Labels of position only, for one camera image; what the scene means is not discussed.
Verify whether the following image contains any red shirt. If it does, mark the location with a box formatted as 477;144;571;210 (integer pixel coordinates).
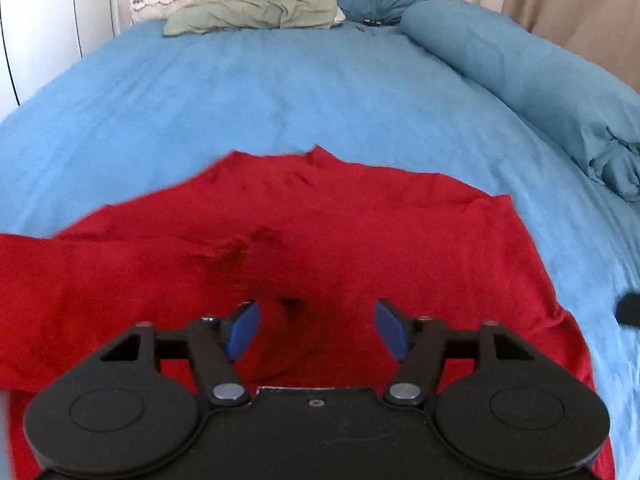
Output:
0;144;616;480

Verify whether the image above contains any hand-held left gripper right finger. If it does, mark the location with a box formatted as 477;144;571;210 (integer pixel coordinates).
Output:
375;298;537;407

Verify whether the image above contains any white wardrobe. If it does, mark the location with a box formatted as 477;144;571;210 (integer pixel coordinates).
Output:
0;0;132;121

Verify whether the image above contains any green pillow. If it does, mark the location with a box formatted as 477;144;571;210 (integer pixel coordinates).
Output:
162;0;340;38

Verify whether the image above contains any rolled blue duvet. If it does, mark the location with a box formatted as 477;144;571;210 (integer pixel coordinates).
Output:
400;0;640;203

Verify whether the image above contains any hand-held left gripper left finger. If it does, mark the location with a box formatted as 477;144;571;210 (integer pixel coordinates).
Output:
99;300;262;408

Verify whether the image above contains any blue bed sheet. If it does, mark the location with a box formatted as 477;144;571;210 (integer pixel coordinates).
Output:
0;16;640;480

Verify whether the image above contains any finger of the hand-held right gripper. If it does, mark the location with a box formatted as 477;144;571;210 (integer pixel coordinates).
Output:
616;291;640;328

